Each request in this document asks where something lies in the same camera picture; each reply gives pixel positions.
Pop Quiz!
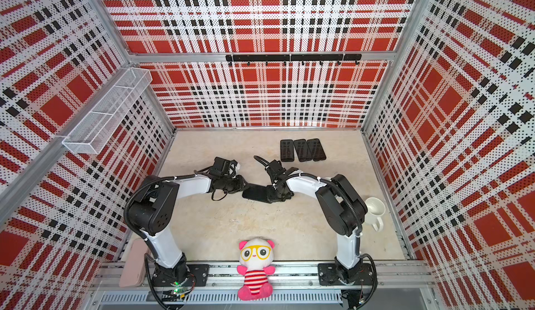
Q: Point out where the black phone case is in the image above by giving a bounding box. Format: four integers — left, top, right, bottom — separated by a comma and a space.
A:
279, 140, 295, 162
242, 184, 274, 204
293, 139, 312, 162

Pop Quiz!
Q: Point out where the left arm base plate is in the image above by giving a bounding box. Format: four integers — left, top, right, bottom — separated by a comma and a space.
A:
151, 264, 210, 287

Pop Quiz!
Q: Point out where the black phone case top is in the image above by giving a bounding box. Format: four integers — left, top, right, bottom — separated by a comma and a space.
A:
242, 184, 274, 204

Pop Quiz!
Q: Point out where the pink panda plush toy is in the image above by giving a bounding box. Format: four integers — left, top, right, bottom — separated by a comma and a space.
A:
237, 238, 275, 301

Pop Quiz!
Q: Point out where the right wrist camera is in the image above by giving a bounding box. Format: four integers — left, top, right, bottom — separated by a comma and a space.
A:
265, 160, 298, 183

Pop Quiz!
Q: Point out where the white mug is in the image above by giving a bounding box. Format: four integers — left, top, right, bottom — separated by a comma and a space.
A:
364, 197, 386, 232

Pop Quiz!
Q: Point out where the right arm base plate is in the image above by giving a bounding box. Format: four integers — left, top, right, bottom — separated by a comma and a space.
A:
318, 262, 374, 286

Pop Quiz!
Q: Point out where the black hook rail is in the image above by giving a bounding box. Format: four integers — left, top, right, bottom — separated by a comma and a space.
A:
225, 53, 362, 64

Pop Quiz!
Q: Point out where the aluminium front rail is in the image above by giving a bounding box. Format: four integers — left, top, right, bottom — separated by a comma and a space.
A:
93, 260, 436, 291

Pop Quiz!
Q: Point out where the white-edged phone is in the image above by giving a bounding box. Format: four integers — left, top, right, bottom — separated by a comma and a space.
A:
307, 138, 327, 162

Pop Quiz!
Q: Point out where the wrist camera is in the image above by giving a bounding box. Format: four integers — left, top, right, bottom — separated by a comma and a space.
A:
208, 157, 240, 179
265, 160, 298, 183

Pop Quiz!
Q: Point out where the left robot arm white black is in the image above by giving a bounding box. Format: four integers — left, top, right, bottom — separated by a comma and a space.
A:
123, 174, 248, 269

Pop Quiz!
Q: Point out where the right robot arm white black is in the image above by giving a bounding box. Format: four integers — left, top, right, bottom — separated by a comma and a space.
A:
267, 170, 367, 270

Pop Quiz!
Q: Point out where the pink phone case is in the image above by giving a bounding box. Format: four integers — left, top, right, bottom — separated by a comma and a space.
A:
118, 238, 150, 289

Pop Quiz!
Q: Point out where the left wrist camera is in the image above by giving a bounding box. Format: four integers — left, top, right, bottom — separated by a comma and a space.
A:
208, 157, 240, 179

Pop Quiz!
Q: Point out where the white wire mesh basket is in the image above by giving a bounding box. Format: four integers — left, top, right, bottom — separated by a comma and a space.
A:
63, 67, 152, 155

